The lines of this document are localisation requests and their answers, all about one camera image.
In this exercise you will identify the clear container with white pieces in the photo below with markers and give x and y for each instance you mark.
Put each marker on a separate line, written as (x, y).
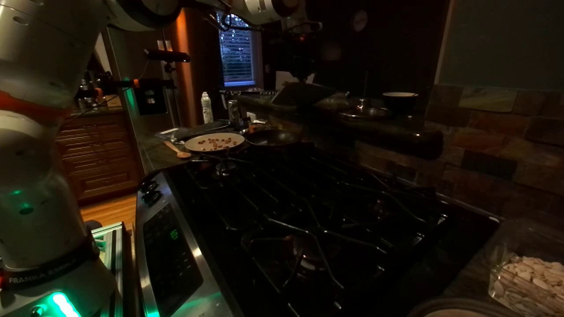
(528, 269)

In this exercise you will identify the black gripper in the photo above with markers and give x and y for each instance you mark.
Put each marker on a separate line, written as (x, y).
(301, 44)

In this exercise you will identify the dark bowl white rim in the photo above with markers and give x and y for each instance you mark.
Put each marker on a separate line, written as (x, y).
(401, 102)

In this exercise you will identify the white plastic bottle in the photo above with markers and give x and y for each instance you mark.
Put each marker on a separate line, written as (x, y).
(207, 107)

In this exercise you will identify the white plate with nuts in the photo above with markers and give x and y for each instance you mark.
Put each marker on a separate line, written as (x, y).
(214, 141)

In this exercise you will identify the window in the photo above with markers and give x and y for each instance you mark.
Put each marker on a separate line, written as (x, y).
(237, 51)

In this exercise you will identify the black frying pan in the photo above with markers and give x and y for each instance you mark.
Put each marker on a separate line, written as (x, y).
(271, 137)

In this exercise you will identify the black gas stove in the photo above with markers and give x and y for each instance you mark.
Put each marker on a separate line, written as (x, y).
(295, 232)

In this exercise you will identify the wooden spatula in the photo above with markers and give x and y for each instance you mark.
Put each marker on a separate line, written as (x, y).
(181, 153)

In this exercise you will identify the wooden drawer cabinet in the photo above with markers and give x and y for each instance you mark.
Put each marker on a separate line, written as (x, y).
(100, 155)

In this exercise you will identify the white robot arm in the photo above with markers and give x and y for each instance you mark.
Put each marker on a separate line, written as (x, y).
(50, 259)

